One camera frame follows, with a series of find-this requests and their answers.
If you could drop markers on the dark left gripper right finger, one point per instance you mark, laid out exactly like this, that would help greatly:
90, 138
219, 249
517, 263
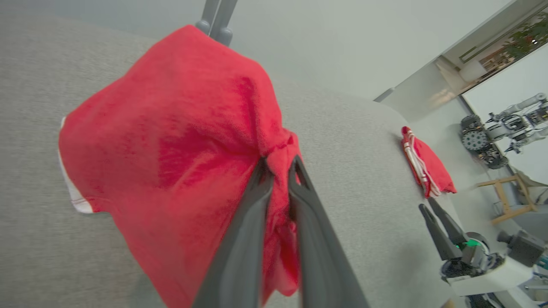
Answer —
321, 256

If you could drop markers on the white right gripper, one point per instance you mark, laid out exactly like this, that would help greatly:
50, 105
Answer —
483, 278

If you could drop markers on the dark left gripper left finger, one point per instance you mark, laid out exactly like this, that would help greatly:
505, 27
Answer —
239, 256

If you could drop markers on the red jersey with black numbers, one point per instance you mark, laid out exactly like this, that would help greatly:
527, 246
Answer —
432, 167

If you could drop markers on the red shirt with white trim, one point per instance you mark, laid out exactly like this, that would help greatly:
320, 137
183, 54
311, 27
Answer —
180, 128

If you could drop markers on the wooden stool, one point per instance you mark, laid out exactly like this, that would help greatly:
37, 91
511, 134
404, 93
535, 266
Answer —
505, 201

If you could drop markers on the grey background mobile robot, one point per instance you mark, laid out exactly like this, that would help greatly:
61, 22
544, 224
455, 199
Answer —
475, 139

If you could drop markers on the white round planter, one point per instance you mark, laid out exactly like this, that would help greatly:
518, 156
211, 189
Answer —
473, 72

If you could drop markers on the green leafy plant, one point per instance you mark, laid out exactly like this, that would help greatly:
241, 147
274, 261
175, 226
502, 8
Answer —
528, 36

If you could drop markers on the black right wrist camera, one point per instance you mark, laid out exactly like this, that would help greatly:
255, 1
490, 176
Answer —
526, 250

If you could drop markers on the grey partition post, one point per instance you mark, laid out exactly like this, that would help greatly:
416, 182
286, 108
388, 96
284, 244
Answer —
227, 10
209, 8

